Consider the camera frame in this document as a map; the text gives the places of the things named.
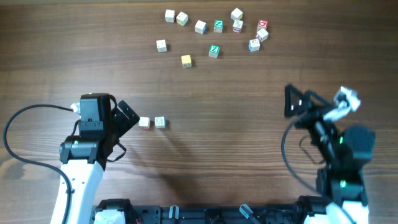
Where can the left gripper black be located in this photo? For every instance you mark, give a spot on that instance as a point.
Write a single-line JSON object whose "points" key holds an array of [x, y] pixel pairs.
{"points": [[124, 126]]}

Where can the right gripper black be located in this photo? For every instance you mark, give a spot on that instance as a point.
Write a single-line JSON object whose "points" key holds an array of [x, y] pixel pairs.
{"points": [[315, 108]]}

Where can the white block red letter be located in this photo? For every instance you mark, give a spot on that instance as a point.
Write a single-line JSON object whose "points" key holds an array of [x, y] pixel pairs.
{"points": [[144, 122]]}

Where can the white block faint drawing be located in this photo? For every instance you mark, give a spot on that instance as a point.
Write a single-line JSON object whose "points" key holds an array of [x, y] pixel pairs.
{"points": [[160, 122]]}

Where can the white block red drawing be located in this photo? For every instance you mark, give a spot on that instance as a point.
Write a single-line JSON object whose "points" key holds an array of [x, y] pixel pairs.
{"points": [[237, 26]]}

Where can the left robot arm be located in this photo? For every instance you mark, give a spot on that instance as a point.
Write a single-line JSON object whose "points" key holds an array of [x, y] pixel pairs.
{"points": [[85, 153]]}

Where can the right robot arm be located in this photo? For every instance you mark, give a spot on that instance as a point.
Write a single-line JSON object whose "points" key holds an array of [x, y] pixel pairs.
{"points": [[341, 193]]}

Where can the white block blue edge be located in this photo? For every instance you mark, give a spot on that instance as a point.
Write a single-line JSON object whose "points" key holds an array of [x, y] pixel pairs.
{"points": [[254, 45]]}

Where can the white block red edge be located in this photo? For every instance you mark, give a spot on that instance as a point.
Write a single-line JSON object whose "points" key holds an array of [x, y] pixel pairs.
{"points": [[262, 35]]}

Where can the white block dotted left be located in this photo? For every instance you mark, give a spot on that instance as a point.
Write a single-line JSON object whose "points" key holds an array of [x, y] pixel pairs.
{"points": [[161, 45]]}

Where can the yellow top block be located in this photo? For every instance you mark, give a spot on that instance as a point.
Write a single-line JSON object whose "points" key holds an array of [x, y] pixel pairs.
{"points": [[186, 61]]}

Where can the red O block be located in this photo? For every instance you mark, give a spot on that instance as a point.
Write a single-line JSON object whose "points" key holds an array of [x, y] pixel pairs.
{"points": [[262, 24]]}

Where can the green Z block lower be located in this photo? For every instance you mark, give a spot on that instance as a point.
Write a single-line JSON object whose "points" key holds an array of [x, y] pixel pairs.
{"points": [[214, 51]]}

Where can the green z block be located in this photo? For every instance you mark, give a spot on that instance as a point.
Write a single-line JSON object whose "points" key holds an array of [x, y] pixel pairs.
{"points": [[214, 51], [218, 26]]}

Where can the plain white block top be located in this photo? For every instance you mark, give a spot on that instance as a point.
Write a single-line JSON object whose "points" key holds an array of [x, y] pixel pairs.
{"points": [[236, 14]]}

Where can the green Z block upper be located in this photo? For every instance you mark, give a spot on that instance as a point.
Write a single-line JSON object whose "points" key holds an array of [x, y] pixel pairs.
{"points": [[218, 26]]}

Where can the plain white block top-left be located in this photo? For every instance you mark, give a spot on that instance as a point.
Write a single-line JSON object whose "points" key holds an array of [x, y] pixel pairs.
{"points": [[170, 15]]}

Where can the white block yellow side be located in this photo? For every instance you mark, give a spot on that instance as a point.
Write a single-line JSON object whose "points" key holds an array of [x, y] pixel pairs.
{"points": [[182, 18]]}

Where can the white block blue side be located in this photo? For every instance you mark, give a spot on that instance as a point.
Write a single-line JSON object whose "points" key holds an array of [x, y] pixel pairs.
{"points": [[200, 27]]}

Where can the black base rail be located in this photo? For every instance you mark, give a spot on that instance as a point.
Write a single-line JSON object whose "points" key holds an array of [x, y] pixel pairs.
{"points": [[122, 211]]}

